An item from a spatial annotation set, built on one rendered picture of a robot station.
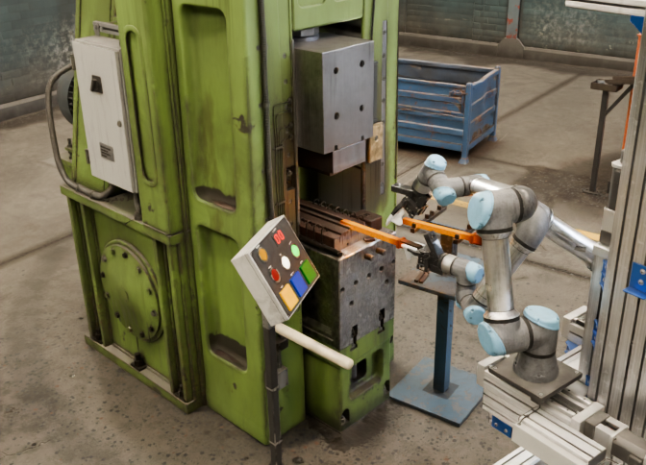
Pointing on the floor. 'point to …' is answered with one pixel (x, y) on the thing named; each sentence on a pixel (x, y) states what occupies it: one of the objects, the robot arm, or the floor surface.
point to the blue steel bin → (447, 105)
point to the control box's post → (271, 391)
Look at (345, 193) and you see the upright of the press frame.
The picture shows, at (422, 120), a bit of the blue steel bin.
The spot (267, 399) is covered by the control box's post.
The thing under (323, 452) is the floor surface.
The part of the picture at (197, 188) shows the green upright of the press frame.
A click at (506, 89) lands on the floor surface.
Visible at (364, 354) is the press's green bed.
